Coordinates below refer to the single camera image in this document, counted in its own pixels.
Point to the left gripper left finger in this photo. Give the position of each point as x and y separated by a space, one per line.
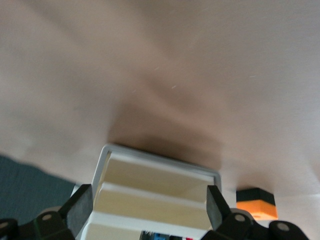
77 207

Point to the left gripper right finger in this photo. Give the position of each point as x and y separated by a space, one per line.
215 207

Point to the white drawer cabinet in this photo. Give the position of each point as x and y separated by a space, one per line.
98 172

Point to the orange button box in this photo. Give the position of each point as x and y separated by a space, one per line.
257 207

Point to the brown table cover mat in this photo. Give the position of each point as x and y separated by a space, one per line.
175 50

